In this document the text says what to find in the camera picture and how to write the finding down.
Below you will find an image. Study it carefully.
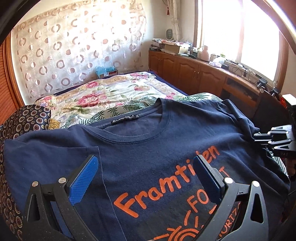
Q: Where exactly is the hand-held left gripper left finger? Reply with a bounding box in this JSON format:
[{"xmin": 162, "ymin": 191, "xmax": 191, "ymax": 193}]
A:
[{"xmin": 23, "ymin": 155, "xmax": 100, "ymax": 241}]

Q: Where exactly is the pile of books and cloth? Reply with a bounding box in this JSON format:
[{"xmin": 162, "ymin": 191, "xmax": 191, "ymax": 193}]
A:
[{"xmin": 149, "ymin": 38, "xmax": 167, "ymax": 52}]

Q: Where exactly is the white plastic bag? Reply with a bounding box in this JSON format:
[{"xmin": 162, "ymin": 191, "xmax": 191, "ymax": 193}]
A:
[{"xmin": 209, "ymin": 57, "xmax": 225, "ymax": 68}]

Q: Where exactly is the wooden cabinet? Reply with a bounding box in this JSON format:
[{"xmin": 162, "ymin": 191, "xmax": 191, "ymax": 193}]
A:
[{"xmin": 148, "ymin": 50, "xmax": 289, "ymax": 130}]

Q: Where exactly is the wooden louvered wardrobe door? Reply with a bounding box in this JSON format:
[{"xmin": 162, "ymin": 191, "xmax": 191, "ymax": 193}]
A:
[{"xmin": 0, "ymin": 35, "xmax": 25, "ymax": 127}]

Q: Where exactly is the floral blanket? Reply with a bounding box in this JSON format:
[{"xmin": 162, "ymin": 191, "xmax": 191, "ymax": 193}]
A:
[{"xmin": 35, "ymin": 71, "xmax": 185, "ymax": 126}]

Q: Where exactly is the sheer window curtain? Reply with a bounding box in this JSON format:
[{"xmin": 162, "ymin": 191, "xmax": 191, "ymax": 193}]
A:
[{"xmin": 162, "ymin": 0, "xmax": 184, "ymax": 43}]

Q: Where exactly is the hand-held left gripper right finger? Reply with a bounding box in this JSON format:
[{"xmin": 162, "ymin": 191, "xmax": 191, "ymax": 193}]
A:
[{"xmin": 193, "ymin": 155, "xmax": 270, "ymax": 241}]

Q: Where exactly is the white power strip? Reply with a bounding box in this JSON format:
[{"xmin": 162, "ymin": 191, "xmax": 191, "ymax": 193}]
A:
[{"xmin": 225, "ymin": 60, "xmax": 246, "ymax": 70}]

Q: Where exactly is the cardboard box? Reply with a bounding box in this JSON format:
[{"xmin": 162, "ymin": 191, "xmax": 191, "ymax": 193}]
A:
[{"xmin": 164, "ymin": 43, "xmax": 184, "ymax": 55}]

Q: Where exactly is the navy T-shirt with orange print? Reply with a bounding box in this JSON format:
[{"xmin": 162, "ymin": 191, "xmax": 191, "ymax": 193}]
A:
[{"xmin": 3, "ymin": 98, "xmax": 290, "ymax": 241}]

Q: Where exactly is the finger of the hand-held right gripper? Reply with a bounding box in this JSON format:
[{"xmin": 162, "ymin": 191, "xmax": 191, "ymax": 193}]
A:
[
  {"xmin": 254, "ymin": 125, "xmax": 295, "ymax": 142},
  {"xmin": 268, "ymin": 140, "xmax": 296, "ymax": 151}
]

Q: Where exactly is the black clamp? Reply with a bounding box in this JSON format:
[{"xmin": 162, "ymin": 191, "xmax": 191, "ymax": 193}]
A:
[
  {"xmin": 256, "ymin": 78, "xmax": 268, "ymax": 93},
  {"xmin": 270, "ymin": 82, "xmax": 281, "ymax": 96}
]

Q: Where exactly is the navy mattress sheet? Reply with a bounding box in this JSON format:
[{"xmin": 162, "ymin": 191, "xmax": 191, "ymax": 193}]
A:
[{"xmin": 148, "ymin": 71, "xmax": 189, "ymax": 96}]

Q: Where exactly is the blue tissue pack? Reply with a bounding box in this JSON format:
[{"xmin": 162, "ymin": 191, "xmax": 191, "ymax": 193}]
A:
[{"xmin": 95, "ymin": 66, "xmax": 117, "ymax": 79}]

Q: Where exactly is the circle pattern curtain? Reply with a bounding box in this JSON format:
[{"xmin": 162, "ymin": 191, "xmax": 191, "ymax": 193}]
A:
[{"xmin": 10, "ymin": 0, "xmax": 148, "ymax": 105}]

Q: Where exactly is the window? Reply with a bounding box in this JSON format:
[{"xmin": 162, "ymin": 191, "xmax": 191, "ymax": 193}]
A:
[{"xmin": 196, "ymin": 0, "xmax": 287, "ymax": 81}]

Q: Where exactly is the dark patterned pillow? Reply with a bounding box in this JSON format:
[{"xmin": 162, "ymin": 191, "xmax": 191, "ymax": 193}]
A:
[{"xmin": 0, "ymin": 105, "xmax": 52, "ymax": 241}]

